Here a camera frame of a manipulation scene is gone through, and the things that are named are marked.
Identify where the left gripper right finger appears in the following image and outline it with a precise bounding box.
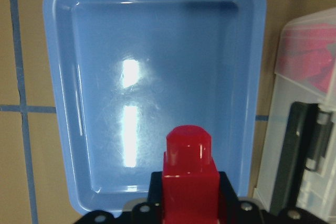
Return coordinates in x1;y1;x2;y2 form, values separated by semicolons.
219;172;238;205

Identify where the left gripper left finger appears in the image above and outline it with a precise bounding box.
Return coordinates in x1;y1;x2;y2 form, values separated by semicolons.
147;172;163;206

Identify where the red block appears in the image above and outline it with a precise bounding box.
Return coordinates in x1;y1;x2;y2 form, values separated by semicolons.
162;125;219;223
275;23;335;93

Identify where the clear plastic storage box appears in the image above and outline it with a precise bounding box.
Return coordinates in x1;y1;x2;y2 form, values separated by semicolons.
254;8;335;223

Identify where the black box latch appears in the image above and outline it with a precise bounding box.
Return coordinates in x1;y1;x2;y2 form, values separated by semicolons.
270;101;333;215

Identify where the red block in box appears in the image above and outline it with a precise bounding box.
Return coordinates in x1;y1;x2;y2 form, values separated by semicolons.
275;23;335;93

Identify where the blue plastic tray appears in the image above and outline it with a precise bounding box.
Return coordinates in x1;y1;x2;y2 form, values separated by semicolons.
43;0;266;216

